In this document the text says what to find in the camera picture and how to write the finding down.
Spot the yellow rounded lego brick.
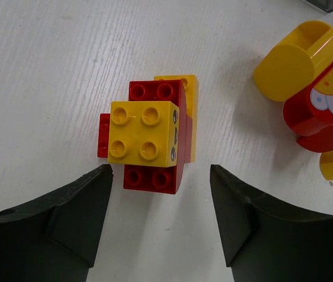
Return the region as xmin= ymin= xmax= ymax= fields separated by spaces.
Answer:
xmin=253 ymin=21 xmax=333 ymax=102

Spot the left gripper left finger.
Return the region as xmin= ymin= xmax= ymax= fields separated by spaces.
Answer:
xmin=0 ymin=164 xmax=113 ymax=281

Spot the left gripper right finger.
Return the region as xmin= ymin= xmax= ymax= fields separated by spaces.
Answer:
xmin=210 ymin=164 xmax=333 ymax=281

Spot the red long lego brick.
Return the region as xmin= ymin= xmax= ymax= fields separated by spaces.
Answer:
xmin=124 ymin=79 xmax=188 ymax=194

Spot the small red lego brick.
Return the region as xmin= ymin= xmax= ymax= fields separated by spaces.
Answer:
xmin=97 ymin=113 xmax=110 ymax=158

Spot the grey transparent container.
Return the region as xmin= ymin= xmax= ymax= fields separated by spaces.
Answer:
xmin=305 ymin=0 xmax=333 ymax=13

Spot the yellow square face brick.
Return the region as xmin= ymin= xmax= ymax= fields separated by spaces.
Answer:
xmin=108 ymin=101 xmax=179 ymax=167

